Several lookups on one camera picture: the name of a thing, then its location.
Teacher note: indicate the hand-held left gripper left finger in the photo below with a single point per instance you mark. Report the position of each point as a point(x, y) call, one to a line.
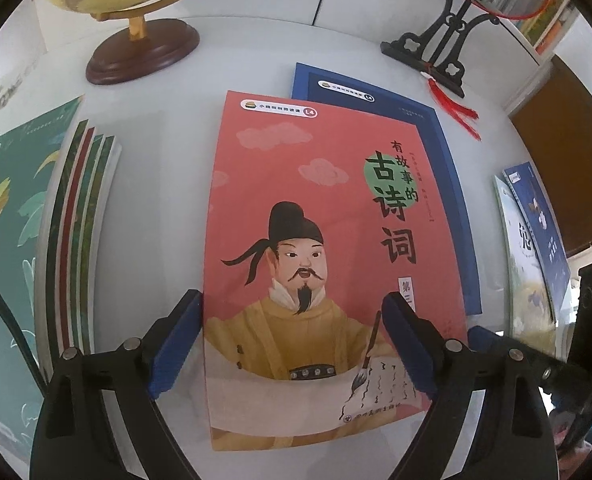
point(175, 345)

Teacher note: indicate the red tassel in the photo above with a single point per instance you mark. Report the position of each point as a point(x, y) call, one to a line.
point(448, 105)

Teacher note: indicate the royal blue framed book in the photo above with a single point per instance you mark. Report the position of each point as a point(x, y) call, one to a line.
point(446, 185)

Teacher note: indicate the navy blue bird book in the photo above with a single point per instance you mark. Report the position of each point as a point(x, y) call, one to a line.
point(541, 230)

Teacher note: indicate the pale white rabbit book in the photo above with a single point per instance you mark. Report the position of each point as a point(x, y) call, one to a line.
point(518, 280)

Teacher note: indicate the yellow globe on wooden base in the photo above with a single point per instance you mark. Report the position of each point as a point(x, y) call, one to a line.
point(140, 50)

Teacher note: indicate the olive green insect book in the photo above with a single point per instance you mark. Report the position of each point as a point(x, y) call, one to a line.
point(80, 220)

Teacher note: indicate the coral red poet book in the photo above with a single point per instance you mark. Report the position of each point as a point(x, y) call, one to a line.
point(286, 170)

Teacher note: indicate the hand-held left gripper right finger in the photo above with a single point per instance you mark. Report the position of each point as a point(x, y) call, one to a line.
point(408, 350)

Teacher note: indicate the row of thin picture books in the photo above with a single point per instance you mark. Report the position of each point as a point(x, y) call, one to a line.
point(551, 20)

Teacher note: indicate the teal green insect book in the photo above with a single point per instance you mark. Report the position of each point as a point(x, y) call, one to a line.
point(10, 210)

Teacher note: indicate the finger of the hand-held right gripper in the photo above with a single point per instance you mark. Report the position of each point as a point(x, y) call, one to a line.
point(481, 340)

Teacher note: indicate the black ornate fan stand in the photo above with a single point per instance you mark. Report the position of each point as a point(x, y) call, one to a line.
point(396, 52)

